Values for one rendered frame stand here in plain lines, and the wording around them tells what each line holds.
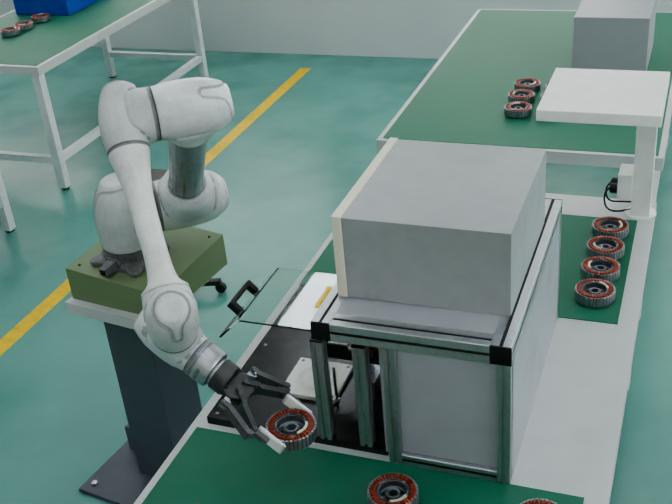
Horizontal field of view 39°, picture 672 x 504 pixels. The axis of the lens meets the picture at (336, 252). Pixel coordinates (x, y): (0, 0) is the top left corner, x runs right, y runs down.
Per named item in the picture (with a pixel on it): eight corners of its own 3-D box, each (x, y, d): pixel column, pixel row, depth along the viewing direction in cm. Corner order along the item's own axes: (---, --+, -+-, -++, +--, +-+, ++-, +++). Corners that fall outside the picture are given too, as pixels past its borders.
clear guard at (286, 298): (219, 337, 226) (215, 316, 223) (260, 285, 245) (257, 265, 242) (349, 356, 215) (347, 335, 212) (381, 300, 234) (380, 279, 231)
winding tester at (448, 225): (338, 296, 217) (330, 216, 207) (394, 209, 252) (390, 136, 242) (510, 318, 204) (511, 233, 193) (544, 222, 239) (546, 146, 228)
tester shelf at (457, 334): (311, 338, 211) (309, 321, 209) (400, 200, 266) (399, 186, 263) (511, 367, 196) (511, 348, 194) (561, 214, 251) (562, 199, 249)
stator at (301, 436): (257, 444, 209) (255, 431, 207) (283, 414, 217) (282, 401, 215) (301, 459, 204) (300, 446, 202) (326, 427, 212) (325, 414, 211)
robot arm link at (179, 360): (181, 379, 216) (179, 366, 203) (127, 338, 217) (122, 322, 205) (211, 343, 219) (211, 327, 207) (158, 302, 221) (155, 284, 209)
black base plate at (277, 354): (207, 423, 239) (206, 416, 238) (302, 289, 291) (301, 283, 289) (387, 455, 223) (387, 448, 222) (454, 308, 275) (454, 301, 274)
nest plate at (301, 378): (279, 395, 243) (278, 391, 243) (301, 360, 255) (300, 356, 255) (334, 404, 238) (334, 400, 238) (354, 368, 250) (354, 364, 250)
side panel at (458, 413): (389, 462, 221) (381, 348, 206) (393, 453, 224) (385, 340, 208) (510, 484, 212) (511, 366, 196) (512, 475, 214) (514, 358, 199)
